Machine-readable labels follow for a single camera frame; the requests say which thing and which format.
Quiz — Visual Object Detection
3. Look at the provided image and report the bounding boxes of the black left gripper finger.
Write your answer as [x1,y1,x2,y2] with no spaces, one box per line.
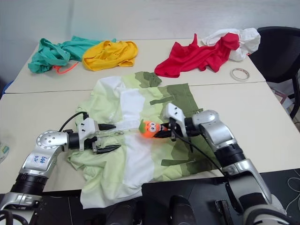
[95,144,121,155]
[97,123,117,132]

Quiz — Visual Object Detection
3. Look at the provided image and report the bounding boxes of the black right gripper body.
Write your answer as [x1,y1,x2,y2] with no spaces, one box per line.
[167,118,180,142]

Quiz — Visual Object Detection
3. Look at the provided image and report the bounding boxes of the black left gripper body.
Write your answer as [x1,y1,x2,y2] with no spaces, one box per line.
[83,135,102,155]

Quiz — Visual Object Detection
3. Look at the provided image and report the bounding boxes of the orange carrot plush zipper charm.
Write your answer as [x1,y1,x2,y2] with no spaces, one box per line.
[138,119,168,139]

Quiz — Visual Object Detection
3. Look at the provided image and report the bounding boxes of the green and white jacket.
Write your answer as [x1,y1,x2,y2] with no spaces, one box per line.
[67,71,224,210]

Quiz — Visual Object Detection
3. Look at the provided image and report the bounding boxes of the dark rounded shape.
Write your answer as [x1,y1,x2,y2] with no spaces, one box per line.
[108,201,144,225]
[168,195,196,225]

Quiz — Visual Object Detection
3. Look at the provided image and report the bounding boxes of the yellow garment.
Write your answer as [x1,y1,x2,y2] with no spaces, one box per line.
[82,40,139,71]

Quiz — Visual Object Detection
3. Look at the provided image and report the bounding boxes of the red garment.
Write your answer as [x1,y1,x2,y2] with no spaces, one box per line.
[154,32,241,78]

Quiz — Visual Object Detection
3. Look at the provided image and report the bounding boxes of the white tape roll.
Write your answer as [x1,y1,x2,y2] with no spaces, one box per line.
[230,67,251,82]

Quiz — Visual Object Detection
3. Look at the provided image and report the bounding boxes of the teal green garment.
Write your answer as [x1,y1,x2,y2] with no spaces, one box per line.
[28,35,117,74]

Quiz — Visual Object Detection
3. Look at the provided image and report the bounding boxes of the cardboard box with pink print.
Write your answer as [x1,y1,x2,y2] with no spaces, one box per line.
[271,87,294,110]

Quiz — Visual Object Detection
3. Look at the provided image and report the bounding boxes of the white garment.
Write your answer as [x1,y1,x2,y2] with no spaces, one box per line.
[201,27,262,62]

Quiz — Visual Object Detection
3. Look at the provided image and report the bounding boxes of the black office chair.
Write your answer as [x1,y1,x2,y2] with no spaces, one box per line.
[247,26,300,120]

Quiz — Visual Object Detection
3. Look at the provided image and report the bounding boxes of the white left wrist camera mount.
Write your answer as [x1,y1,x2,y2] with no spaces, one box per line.
[77,118,99,151]

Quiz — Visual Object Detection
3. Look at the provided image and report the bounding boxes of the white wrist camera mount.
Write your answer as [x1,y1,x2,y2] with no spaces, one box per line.
[77,118,99,151]
[163,102,188,138]

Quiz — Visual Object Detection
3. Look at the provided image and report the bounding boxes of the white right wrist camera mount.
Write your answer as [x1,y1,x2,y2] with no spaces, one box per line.
[163,102,188,138]

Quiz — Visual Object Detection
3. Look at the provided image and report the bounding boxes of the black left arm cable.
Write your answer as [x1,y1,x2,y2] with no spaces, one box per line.
[58,112,90,132]

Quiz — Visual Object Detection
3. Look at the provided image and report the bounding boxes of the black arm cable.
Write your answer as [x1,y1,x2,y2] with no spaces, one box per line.
[58,112,90,132]
[172,126,238,211]

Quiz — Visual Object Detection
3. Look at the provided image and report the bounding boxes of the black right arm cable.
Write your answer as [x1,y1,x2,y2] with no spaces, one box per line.
[172,126,238,211]

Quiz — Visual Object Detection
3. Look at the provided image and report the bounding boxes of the orange cord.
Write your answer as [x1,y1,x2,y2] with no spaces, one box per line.
[52,61,79,75]

